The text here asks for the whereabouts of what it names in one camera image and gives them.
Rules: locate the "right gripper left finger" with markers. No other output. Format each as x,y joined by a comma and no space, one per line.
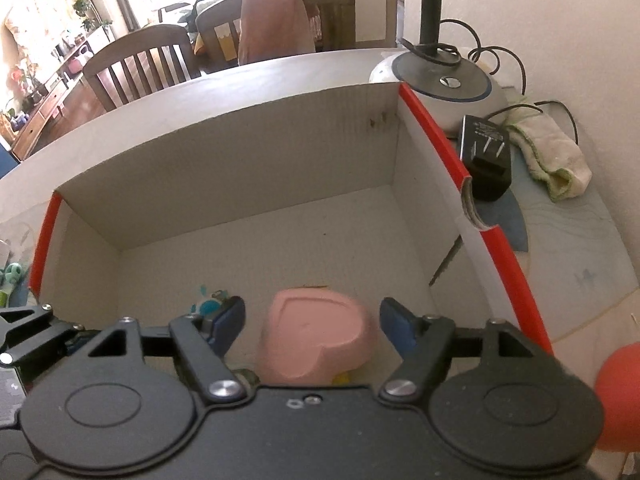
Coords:
202,342

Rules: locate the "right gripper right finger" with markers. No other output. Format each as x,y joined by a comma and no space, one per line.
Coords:
424,345

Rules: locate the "astronaut keychain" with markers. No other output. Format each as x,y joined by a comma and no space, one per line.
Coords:
209,301

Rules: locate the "pink heart box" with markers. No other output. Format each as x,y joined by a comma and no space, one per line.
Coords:
312,335

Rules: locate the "yellow rectangular block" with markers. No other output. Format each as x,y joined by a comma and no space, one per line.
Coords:
341,379

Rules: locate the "red cardboard box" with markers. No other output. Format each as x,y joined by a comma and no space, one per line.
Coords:
351,189

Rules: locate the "black power adapter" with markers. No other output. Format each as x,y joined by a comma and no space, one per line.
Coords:
485,150

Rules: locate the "white rag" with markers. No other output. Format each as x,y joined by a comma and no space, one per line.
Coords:
551,157

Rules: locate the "grey desk lamp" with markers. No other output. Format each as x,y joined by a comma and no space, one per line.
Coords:
448,83

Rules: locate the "wooden tv cabinet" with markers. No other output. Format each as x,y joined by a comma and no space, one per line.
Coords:
54,90

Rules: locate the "left wooden chair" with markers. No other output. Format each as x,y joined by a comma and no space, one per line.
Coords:
141,63

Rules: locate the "wooden chair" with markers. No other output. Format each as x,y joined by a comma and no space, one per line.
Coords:
141,63
333,23

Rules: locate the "pink cloth on chair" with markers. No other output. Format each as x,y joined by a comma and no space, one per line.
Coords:
274,29

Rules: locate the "right wooden chair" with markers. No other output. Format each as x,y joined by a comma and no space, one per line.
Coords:
333,23

